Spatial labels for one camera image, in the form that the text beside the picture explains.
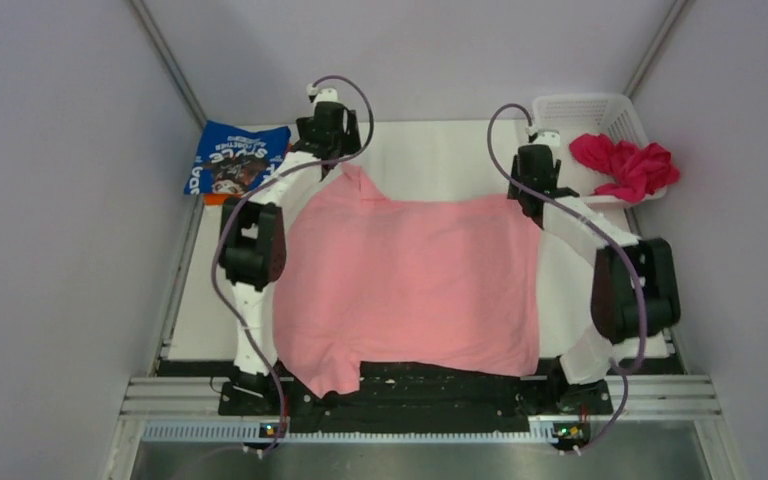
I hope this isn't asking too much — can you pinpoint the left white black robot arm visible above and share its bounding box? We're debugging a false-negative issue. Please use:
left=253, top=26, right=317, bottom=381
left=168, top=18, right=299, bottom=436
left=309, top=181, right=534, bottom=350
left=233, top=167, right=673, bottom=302
left=211, top=100, right=366, bottom=416

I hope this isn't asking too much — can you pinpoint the magenta crumpled t-shirt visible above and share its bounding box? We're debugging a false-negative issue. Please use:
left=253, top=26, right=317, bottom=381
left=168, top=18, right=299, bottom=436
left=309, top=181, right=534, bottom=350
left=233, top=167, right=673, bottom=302
left=569, top=134, right=681, bottom=203

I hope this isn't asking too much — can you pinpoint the orange folded t-shirt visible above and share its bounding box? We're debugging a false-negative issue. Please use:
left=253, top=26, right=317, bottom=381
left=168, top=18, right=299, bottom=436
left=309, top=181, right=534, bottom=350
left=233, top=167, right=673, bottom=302
left=203, top=193, right=238, bottom=206

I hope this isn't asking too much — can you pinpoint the aluminium front rail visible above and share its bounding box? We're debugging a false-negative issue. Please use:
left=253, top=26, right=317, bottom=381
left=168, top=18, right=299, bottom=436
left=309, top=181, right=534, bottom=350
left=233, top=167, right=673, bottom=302
left=120, top=375, right=721, bottom=445

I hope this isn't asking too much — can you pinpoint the pink t-shirt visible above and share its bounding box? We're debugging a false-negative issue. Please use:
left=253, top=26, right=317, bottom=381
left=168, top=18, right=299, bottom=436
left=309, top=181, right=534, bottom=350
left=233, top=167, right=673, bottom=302
left=273, top=165, right=541, bottom=396

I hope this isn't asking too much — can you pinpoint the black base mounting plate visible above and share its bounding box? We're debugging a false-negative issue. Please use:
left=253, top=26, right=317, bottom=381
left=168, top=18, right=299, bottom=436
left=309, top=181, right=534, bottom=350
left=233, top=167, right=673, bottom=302
left=155, top=357, right=683, bottom=437

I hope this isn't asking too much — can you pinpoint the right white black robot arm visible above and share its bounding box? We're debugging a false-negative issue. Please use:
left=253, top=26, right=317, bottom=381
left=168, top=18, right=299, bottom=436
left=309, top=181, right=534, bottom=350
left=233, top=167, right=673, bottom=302
left=508, top=143, right=681, bottom=413

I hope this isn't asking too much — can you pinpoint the blue printed folded t-shirt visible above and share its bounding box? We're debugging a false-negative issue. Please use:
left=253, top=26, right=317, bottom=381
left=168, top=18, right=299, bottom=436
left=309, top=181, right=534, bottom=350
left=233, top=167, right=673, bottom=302
left=183, top=121, right=291, bottom=195

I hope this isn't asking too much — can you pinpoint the white plastic laundry basket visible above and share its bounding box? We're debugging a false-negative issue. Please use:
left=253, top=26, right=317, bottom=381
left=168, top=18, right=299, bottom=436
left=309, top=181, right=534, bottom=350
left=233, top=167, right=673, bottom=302
left=532, top=93, right=649, bottom=209

